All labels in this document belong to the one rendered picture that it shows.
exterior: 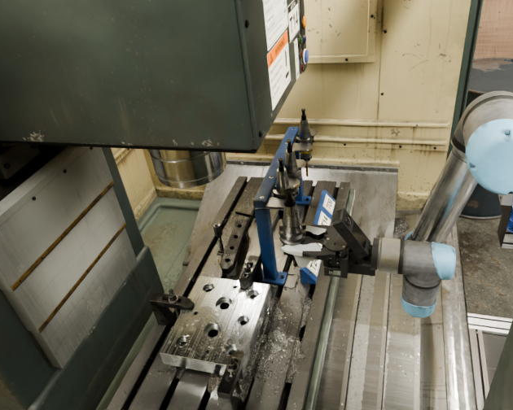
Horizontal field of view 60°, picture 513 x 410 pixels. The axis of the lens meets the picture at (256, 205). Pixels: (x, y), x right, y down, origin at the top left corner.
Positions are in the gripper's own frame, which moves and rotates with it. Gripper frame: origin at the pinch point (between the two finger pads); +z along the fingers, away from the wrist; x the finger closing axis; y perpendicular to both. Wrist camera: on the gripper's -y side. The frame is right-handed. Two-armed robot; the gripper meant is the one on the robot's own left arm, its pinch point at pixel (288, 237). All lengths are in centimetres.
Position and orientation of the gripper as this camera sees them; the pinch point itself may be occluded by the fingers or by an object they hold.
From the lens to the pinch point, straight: 102.7
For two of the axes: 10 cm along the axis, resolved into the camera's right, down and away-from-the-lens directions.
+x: 2.7, -5.9, 7.6
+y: 1.0, 8.0, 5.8
